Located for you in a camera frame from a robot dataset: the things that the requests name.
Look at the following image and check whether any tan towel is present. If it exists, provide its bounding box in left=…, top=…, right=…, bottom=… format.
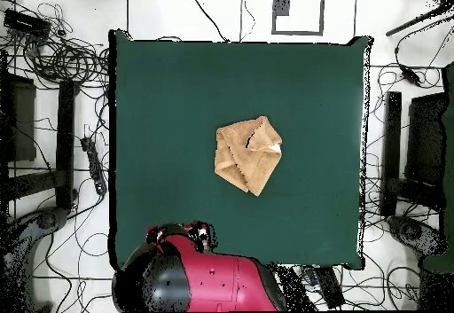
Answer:
left=213, top=115, right=284, bottom=198

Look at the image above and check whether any black flat panel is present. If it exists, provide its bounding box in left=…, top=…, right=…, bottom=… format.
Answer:
left=0, top=73, right=37, bottom=163
left=404, top=92, right=449, bottom=186

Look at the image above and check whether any dark green table cloth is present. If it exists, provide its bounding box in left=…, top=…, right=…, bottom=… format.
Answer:
left=107, top=28, right=374, bottom=271

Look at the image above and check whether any black power strip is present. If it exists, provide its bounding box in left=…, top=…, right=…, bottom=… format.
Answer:
left=313, top=266, right=346, bottom=309
left=80, top=136, right=108, bottom=197

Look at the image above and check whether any grey stand base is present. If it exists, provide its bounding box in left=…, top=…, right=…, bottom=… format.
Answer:
left=0, top=206, right=70, bottom=313
left=387, top=215, right=449, bottom=257

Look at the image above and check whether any black stand crossbar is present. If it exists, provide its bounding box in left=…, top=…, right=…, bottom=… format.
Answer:
left=6, top=169, right=59, bottom=200
left=398, top=176, right=444, bottom=211

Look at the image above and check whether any black power adapter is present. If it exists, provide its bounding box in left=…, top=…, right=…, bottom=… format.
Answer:
left=400, top=67, right=423, bottom=87

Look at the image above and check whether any black rod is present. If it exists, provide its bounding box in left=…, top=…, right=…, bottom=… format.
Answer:
left=385, top=6, right=444, bottom=37

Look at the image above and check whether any black electronics box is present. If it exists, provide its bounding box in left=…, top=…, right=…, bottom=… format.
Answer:
left=3, top=8, right=52, bottom=39

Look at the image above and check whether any tangle of black cables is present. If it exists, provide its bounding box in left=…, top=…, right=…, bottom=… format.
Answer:
left=6, top=2, right=110, bottom=89

